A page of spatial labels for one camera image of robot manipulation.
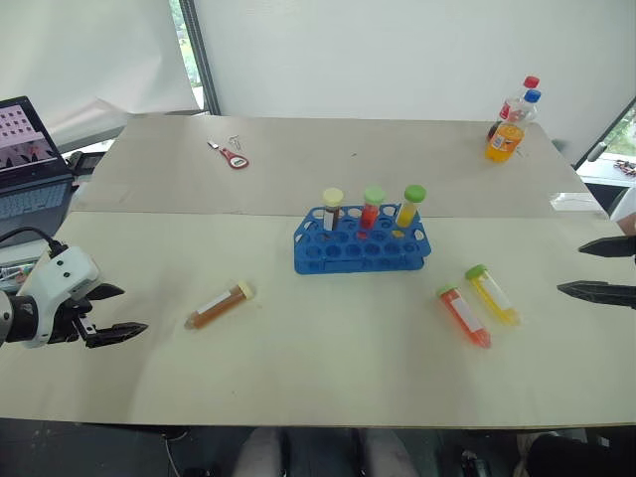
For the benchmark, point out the dark brown tube yellow cap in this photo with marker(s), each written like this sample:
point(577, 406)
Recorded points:
point(332, 208)

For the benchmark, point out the yellow tube green cap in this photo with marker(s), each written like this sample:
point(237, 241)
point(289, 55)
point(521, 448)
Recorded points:
point(408, 208)
point(492, 295)

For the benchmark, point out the metal paper clips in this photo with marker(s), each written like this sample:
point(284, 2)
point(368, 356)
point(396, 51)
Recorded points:
point(237, 141)

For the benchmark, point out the black device beside laptop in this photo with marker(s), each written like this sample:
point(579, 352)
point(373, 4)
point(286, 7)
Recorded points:
point(84, 162)

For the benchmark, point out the open laptop computer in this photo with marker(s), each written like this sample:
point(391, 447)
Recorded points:
point(30, 184)

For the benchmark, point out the grey window frame bar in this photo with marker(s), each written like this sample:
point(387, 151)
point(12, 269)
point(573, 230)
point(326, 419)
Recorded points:
point(608, 129)

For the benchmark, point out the cola bottle red cap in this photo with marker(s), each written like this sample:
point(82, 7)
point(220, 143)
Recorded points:
point(511, 105)

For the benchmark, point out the orange soda bottle blue cap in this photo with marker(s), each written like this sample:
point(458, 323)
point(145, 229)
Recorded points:
point(506, 141)

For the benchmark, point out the white rounded object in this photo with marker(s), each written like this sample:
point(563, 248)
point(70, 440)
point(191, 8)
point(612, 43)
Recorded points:
point(625, 211)

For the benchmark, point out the amber tube cream cap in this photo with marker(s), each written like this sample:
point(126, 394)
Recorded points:
point(218, 305)

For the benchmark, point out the blue test tube rack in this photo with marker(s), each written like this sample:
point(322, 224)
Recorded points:
point(358, 258)

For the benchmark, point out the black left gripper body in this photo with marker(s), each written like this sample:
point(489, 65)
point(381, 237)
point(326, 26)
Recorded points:
point(67, 325)

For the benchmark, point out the orange tube green cap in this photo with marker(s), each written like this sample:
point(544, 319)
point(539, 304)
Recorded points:
point(464, 318)

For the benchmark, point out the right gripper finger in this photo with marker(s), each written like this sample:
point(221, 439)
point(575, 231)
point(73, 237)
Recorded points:
point(611, 246)
point(601, 293)

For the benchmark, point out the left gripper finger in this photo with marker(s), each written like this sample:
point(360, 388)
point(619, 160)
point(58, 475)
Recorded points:
point(116, 333)
point(105, 291)

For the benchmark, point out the black rounded shape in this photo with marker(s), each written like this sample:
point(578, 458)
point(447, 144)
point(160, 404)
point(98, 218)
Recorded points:
point(561, 454)

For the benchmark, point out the dark window frame post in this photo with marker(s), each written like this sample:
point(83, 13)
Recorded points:
point(201, 59)

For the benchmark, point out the red tube green cap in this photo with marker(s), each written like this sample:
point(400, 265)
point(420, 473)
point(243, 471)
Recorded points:
point(370, 211)

